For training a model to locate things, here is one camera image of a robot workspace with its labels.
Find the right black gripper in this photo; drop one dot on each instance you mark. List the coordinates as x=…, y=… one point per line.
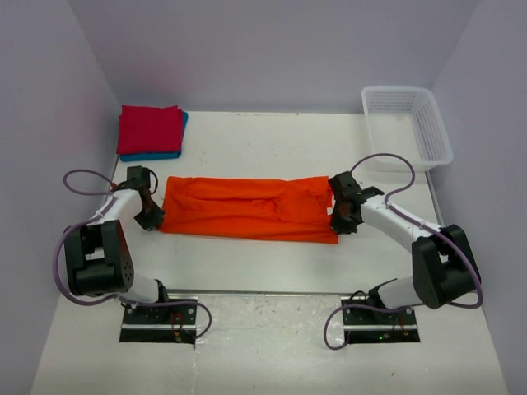
x=340, y=213

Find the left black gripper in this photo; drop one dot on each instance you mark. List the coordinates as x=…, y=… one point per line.
x=149, y=215

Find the orange t shirt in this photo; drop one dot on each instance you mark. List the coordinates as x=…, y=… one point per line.
x=261, y=209

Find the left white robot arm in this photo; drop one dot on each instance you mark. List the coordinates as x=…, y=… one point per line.
x=99, y=265

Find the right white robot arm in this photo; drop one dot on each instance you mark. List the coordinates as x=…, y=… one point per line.
x=443, y=267

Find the folded blue t shirt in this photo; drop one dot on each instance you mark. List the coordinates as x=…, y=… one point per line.
x=159, y=155

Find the folded red t shirt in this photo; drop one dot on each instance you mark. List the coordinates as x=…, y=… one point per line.
x=149, y=130

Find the white plastic basket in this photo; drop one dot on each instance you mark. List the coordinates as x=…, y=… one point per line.
x=405, y=121

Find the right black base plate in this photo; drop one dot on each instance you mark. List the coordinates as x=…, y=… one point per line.
x=369, y=313

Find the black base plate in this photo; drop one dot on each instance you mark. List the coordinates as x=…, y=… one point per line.
x=164, y=318
x=369, y=313

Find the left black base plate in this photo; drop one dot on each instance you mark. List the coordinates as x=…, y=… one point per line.
x=164, y=318

